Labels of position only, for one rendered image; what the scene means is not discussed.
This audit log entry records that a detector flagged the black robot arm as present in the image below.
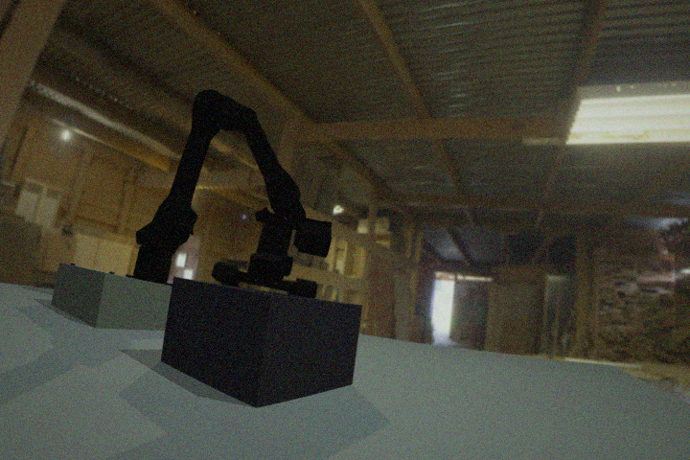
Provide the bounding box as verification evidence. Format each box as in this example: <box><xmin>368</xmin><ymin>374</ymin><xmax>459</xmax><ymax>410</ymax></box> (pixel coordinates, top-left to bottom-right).
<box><xmin>126</xmin><ymin>89</ymin><xmax>332</xmax><ymax>287</ymax></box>

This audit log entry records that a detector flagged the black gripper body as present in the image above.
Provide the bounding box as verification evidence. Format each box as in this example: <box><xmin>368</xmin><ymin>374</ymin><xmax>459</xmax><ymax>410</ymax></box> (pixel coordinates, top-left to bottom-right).
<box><xmin>211</xmin><ymin>241</ymin><xmax>317</xmax><ymax>298</ymax></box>

